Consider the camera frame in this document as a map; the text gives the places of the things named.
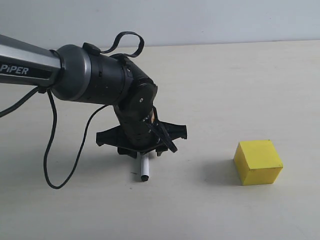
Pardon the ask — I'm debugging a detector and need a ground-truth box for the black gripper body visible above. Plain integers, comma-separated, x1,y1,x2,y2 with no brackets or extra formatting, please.
96,120,187,158

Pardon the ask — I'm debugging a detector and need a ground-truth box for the black and white marker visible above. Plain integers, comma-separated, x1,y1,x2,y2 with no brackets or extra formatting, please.
140,153,150,182

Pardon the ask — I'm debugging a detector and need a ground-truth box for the yellow cube block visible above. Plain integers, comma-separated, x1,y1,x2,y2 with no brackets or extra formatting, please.
233,139,284,186

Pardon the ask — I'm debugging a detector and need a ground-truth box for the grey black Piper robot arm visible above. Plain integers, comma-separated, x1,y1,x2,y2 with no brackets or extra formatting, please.
0,32,187,157

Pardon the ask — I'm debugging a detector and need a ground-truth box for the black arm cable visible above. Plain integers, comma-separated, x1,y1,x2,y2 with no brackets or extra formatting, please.
0,31,145,190

